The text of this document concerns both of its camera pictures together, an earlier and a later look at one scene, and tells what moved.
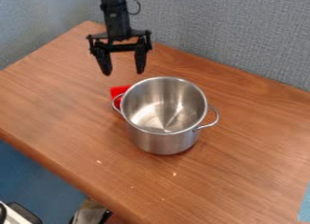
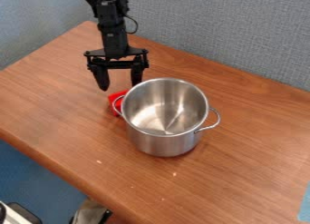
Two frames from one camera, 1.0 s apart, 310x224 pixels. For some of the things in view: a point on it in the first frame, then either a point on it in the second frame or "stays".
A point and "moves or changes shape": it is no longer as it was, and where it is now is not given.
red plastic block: [118, 90] moves or changes shape
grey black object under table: [91, 216] stays
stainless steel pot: [165, 109] stays
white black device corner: [16, 214] stays
